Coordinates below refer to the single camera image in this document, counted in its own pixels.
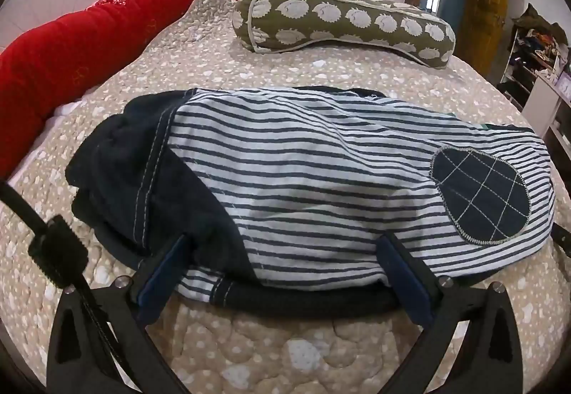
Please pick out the white bed sheet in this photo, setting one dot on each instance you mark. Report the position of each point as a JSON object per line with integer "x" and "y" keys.
{"x": 67, "y": 108}

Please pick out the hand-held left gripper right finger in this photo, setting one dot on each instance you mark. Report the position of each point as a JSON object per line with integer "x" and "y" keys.
{"x": 403, "y": 276}

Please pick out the olive pillow with white print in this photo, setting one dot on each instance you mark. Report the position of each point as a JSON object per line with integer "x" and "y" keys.
{"x": 348, "y": 23}

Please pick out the cluttered storage rack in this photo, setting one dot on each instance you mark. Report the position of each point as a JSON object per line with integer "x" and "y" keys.
{"x": 533, "y": 46}

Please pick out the beige quilted bedspread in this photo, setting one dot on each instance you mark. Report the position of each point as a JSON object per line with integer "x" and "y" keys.
{"x": 285, "y": 349}

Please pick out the red quilted blanket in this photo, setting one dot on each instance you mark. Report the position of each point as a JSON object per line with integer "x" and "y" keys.
{"x": 89, "y": 46}

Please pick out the striped navy white pants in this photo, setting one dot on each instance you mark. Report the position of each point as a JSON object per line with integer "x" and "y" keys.
{"x": 321, "y": 180}

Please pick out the white cabinet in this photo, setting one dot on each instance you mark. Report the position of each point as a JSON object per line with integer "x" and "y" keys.
{"x": 546, "y": 106}

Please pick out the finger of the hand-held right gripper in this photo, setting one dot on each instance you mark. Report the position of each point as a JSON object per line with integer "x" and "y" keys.
{"x": 563, "y": 238}

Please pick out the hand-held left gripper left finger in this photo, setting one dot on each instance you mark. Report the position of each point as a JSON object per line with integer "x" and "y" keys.
{"x": 161, "y": 271}

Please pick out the yellow wooden door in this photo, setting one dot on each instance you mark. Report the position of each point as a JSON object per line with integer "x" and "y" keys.
{"x": 484, "y": 6}

